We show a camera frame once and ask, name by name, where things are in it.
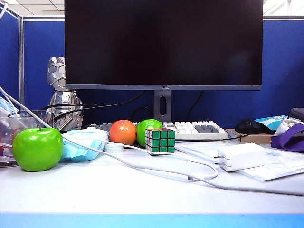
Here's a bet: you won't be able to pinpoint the white Type-C charging cable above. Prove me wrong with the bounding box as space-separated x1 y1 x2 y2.
102 139 219 181

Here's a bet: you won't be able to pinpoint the white charging base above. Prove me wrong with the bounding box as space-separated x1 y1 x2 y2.
213 142 266 173

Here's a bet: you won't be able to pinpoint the grey monitor stand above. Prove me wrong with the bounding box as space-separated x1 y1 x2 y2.
153 90 173 124

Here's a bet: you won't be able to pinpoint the small green apple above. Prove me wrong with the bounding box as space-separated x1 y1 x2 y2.
136 119 163 148

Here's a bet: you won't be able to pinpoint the Rubik's cube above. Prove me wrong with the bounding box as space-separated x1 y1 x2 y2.
144 128 176 157

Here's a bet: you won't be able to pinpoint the orange red apple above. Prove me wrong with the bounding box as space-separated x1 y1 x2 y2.
109 120 137 146

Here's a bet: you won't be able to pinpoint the white and grey keyboard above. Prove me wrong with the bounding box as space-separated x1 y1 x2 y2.
87 120 228 141

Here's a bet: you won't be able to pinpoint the small white tape roll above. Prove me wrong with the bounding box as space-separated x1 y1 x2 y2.
104 143 124 153

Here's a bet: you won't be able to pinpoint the black AOC computer monitor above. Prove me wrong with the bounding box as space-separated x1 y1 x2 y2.
64 0 264 91

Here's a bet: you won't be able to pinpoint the light blue tissue pack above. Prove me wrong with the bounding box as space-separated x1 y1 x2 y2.
60 129 109 162

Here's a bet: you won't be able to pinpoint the black computer mouse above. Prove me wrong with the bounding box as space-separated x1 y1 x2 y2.
235 118 262 135

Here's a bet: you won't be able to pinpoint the silver faceted figurine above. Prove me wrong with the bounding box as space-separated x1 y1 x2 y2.
46 56 84 132

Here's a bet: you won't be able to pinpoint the brown cardboard box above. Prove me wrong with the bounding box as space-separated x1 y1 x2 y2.
224 129 276 145

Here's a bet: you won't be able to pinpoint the large green apple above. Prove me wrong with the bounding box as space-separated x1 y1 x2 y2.
12 127 64 172

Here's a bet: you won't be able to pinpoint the teal white packet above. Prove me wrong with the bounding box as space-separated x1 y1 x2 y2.
253 115 292 131

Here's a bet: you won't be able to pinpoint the blue cubicle partition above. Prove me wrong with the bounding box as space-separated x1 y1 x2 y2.
0 4 20 105
22 15 304 130

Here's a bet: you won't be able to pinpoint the clear plastic container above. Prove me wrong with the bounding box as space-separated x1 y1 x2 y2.
0 110 54 167

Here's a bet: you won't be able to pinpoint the grey padded pouch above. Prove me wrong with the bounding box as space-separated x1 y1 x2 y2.
288 107 304 122

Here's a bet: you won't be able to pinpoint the black monitor cable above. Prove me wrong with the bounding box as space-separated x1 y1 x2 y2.
39 91 146 119
186 91 204 117

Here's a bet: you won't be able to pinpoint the black mouse cable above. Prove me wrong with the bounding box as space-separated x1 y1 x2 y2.
227 133 250 141

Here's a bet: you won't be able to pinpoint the thick white cable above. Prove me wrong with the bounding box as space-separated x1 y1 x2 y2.
0 87 304 197

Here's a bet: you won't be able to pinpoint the white bag purple straps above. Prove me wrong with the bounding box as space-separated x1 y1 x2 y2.
270 118 304 152

